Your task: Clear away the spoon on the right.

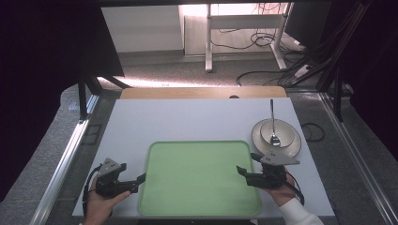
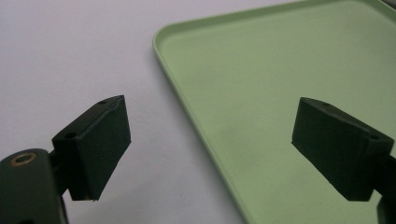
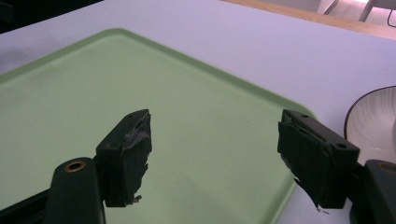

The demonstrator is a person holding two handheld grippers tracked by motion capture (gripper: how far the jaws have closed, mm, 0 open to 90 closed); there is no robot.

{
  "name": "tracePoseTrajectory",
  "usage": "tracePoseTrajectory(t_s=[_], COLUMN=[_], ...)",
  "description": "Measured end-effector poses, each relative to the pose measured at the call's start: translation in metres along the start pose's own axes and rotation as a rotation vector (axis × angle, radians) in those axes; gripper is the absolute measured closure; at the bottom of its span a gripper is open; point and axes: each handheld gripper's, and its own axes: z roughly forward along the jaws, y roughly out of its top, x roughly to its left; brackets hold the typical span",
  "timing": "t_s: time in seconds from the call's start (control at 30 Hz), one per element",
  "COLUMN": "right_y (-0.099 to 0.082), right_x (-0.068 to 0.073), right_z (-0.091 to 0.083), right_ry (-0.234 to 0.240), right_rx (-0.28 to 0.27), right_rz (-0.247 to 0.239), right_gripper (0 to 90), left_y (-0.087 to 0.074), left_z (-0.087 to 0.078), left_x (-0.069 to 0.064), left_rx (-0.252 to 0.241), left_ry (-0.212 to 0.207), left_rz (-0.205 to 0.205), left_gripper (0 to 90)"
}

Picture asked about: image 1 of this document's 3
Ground person's left hand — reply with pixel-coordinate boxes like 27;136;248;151
84;176;132;225

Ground person's right hand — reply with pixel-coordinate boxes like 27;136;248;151
262;173;297;207

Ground green tray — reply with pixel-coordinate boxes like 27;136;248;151
138;140;262;218

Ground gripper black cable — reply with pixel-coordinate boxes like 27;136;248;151
283;171;305;206
81;164;103;218

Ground metal spoon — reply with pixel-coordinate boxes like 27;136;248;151
268;98;282;148

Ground white bowl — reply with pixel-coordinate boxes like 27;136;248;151
259;119;297;149

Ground wooden table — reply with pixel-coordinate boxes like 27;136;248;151
119;85;288;100

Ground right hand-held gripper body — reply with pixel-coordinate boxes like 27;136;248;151
245;150;301;190

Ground white cabinet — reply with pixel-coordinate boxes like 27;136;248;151
100;5;184;53

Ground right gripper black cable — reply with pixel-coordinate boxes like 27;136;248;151
283;171;305;206

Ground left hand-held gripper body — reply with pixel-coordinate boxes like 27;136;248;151
95;157;140;200

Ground aluminium rail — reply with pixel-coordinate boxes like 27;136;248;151
29;93;100;225
318;91;398;225

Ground white desk frame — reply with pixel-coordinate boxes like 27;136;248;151
204;2;295;73

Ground black metal stand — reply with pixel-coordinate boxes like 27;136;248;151
290;0;375;123
77;64;133;122

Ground white power strip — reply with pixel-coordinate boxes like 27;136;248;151
293;64;314;80

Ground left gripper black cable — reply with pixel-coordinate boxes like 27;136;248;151
81;164;103;218

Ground black cable loop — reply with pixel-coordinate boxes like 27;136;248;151
300;122;326;143

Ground white plate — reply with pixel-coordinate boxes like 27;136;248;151
251;118;302;158

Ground dark curtain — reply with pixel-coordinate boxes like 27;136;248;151
325;0;398;163
0;0;126;203

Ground black floor cables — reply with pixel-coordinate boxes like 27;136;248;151
209;3;314;88

